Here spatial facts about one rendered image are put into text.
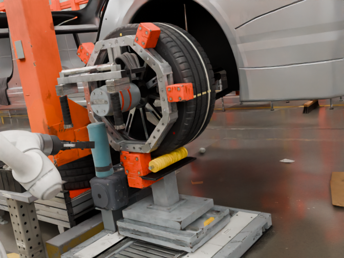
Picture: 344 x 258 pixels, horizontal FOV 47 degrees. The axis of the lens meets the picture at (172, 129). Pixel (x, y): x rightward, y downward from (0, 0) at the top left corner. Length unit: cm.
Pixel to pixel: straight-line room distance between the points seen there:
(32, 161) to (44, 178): 6
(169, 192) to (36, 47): 100
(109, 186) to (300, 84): 109
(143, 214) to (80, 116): 65
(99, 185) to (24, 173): 94
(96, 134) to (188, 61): 55
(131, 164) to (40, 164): 74
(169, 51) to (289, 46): 51
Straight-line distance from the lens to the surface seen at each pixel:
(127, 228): 217
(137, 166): 190
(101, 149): 190
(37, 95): 211
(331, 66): 174
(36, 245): 232
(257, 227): 215
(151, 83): 187
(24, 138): 139
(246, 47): 186
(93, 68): 180
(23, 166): 124
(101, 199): 219
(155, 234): 204
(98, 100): 178
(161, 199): 210
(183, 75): 172
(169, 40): 178
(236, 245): 199
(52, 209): 247
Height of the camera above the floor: 103
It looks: 11 degrees down
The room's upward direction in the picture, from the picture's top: 8 degrees counter-clockwise
